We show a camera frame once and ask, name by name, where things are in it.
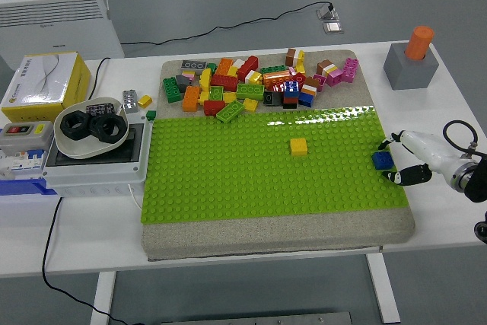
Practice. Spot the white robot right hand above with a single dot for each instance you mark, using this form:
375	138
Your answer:
426	146

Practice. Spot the blue square toy brick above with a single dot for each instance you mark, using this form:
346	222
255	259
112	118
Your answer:
382	160

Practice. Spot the yellow square toy brick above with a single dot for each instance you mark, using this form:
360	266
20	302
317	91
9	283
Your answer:
298	147

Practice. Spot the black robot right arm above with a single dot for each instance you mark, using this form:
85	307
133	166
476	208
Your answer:
479	184

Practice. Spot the green studded baseplate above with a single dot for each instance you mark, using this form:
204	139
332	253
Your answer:
228	173

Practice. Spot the grey cube block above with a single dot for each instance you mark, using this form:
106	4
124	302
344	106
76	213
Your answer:
411	74

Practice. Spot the orange cylinder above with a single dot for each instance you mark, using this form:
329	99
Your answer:
418	43

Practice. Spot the magenta brick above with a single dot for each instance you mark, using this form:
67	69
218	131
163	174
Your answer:
349	70

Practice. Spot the brown and white brick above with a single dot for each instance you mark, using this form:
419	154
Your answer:
326	67

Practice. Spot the red and black brick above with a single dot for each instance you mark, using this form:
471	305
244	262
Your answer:
290	102

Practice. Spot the white table leg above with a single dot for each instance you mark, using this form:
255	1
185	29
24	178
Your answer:
382	287
102	298

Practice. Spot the metal floor socket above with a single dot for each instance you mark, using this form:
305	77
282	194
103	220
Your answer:
333	28

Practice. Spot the orange long glossy brick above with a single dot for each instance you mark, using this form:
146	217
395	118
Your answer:
275	78

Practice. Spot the floor socket with plug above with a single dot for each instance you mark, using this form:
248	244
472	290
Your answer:
328	13

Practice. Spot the dark green flat brick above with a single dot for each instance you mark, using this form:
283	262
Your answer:
272	69

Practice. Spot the grey-brown mat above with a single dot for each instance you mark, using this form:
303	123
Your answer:
266	237

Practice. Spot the light green long brick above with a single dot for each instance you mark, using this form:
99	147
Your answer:
230	110
250	91

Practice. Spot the white and yellow brick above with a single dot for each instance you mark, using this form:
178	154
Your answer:
253	77

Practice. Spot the red long brick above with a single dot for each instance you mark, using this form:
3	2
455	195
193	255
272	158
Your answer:
248	67
224	82

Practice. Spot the white small brick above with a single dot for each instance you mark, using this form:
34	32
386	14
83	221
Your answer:
237	62

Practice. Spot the light green square brick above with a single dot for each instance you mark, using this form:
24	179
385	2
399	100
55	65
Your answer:
216	93

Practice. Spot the small dark green brick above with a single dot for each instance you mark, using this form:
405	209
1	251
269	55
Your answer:
212	67
151	114

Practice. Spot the yellow curved brick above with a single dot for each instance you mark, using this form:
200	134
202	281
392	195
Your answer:
205	77

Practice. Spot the grey flat brick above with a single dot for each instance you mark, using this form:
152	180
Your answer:
194	65

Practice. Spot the pink and yellow small brick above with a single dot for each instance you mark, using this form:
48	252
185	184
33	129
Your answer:
188	74

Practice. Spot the grey slope brick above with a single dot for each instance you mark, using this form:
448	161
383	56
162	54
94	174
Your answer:
184	82

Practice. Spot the dark green long brick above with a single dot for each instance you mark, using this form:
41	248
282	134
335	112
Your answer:
171	90

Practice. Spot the grey brick silver studs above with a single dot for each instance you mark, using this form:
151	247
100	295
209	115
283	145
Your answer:
130	100

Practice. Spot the black hex nut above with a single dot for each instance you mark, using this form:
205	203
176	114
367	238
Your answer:
114	131
68	127

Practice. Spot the small black terminal block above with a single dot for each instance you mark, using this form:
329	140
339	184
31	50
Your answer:
99	108

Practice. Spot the white bowl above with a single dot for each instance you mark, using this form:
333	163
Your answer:
76	148

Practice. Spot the white panel heater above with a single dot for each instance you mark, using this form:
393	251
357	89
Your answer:
57	28

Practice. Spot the yellow and white cardboard box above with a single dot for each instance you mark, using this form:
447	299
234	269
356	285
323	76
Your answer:
42	81

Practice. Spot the white circuit breaker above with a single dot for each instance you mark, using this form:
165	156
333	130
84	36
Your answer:
23	161

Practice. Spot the grey electrical enclosure box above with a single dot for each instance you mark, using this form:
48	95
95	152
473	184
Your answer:
95	176

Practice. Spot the grey switch box red button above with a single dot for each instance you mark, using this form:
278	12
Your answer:
23	136

